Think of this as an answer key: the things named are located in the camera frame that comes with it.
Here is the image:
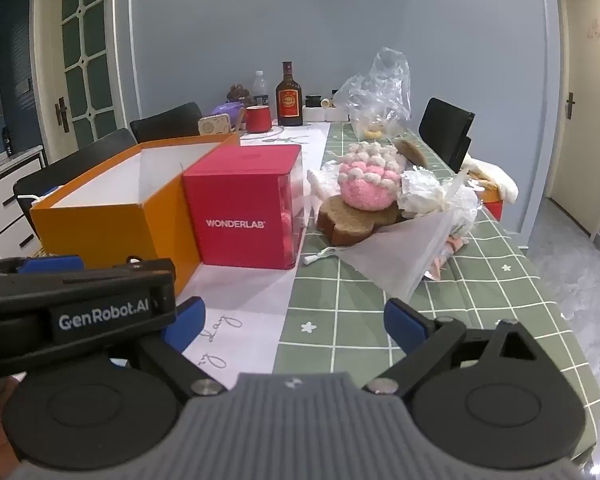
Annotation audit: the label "black chair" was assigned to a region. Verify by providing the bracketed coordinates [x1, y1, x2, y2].
[129, 102, 203, 143]
[417, 97, 476, 173]
[12, 128, 138, 211]

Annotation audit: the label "purple pouch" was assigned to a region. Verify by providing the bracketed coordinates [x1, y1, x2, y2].
[214, 101, 246, 123]

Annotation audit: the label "white printed table runner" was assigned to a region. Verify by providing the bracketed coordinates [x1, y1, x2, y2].
[177, 122, 333, 376]

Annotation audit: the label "clear water bottle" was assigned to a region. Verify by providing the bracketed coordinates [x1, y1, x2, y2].
[252, 71, 270, 108]

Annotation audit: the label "pink white crochet plush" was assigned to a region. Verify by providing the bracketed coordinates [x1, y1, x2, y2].
[337, 141, 406, 211]

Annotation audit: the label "white blue tissue packet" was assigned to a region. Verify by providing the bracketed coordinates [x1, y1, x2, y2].
[17, 185, 63, 208]

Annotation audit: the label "brown toast plush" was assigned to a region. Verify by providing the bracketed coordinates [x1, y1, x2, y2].
[316, 192, 406, 247]

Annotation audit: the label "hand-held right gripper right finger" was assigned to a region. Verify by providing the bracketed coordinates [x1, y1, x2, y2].
[364, 298, 557, 402]

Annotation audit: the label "frosted plastic bag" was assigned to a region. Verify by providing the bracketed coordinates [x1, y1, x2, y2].
[340, 175, 481, 301]

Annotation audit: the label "white container box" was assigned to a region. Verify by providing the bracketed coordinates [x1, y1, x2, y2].
[302, 104, 351, 122]

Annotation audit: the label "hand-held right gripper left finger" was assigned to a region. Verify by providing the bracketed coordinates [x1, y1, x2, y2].
[130, 296, 228, 403]

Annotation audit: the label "beige door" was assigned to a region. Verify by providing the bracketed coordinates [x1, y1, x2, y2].
[547, 0, 600, 241]

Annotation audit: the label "white soft toy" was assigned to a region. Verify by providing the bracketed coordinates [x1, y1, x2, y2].
[462, 155, 520, 203]

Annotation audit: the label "brown bear figure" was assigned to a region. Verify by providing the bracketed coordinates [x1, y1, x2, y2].
[226, 83, 253, 106]

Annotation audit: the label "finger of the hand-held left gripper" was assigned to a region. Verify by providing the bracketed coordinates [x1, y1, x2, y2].
[0, 255, 86, 288]

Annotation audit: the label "green checked tablecloth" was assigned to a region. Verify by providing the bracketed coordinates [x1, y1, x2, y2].
[272, 120, 600, 461]

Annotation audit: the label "white cabinet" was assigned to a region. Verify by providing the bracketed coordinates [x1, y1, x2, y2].
[0, 145, 48, 258]

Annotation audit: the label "red mug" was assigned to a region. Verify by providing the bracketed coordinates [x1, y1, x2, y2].
[244, 106, 273, 133]

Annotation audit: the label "orange cardboard box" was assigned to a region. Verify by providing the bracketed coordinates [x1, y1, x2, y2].
[29, 132, 241, 298]

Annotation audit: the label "pink packets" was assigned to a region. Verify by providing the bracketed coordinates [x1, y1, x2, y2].
[422, 237, 468, 281]

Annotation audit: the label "white knitted piece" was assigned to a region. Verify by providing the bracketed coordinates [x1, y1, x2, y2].
[307, 160, 342, 202]

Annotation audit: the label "white cloth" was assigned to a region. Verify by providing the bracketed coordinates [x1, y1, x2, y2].
[397, 169, 481, 221]

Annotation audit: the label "white glass-paned door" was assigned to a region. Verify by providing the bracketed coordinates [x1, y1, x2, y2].
[30, 0, 141, 148]

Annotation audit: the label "brown liquor bottle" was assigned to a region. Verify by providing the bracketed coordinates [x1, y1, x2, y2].
[275, 61, 305, 127]

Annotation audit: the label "clear plastic bag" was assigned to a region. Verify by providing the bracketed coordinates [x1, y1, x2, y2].
[332, 47, 412, 141]

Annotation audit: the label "red box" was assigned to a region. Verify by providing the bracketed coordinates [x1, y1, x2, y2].
[181, 144, 306, 271]

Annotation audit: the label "brown round plush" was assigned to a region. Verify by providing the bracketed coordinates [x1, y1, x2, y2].
[395, 140, 428, 168]

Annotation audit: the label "beige small radio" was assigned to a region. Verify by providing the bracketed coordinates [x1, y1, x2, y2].
[198, 114, 232, 137]

